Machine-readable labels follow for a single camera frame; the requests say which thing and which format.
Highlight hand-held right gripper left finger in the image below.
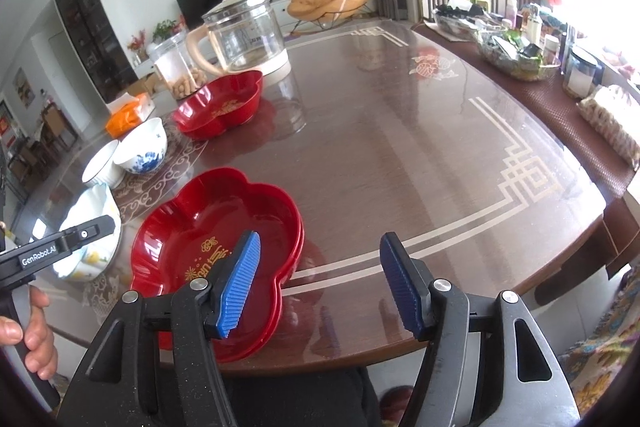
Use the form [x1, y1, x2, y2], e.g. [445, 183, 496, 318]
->
[57, 231, 262, 427]

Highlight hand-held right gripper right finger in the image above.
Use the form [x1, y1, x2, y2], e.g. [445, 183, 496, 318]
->
[379, 232, 583, 427]

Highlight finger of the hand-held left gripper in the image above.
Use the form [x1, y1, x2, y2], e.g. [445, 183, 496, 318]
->
[59, 215, 114, 259]

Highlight wavy-rimmed white bowl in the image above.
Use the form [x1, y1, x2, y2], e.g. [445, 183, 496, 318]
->
[52, 183, 122, 283]

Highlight black-rimmed white bowl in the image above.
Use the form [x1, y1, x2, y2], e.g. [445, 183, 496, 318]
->
[81, 140, 126, 188]

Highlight red flower-shaped plate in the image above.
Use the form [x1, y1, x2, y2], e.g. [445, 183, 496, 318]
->
[172, 70, 264, 141]
[130, 167, 306, 364]

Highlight blue floral white bowl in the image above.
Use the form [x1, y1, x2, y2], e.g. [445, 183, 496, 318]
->
[114, 117, 167, 174]

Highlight person's left hand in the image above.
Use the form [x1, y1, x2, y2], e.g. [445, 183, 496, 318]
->
[0, 287, 58, 381]

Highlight wooden dining chairs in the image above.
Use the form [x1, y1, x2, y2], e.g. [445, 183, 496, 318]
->
[10, 102, 78, 172]

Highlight orange tissue pack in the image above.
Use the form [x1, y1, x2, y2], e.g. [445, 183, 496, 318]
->
[106, 93, 157, 138]

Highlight person's dark pants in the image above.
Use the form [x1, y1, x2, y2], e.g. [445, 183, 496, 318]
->
[220, 364, 381, 427]

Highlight cardboard box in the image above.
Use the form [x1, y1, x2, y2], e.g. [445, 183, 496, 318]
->
[117, 74, 161, 102]

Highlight clear plastic snack jar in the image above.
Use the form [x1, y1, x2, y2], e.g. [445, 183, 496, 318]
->
[148, 32, 208, 101]

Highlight dark display cabinet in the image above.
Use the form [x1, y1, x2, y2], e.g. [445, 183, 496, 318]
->
[54, 0, 126, 104]

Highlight floral patterned cloth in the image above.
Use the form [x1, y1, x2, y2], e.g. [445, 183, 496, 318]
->
[559, 267, 640, 418]

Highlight clear tray of sundries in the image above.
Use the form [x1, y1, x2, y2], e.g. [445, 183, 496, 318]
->
[475, 27, 562, 82]

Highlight bag of pale snacks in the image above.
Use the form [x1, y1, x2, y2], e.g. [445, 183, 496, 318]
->
[577, 85, 640, 170]

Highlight dark tray of sundries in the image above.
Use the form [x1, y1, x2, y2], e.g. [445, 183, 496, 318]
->
[432, 0, 501, 42]

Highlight glass jar with dark lid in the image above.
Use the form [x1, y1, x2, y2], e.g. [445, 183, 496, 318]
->
[562, 47, 603, 98]

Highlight framed wall picture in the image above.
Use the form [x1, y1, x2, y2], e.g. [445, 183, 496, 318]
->
[12, 67, 36, 108]

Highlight glass kettle with beige handle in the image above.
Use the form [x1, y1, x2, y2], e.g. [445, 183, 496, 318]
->
[186, 0, 292, 80]

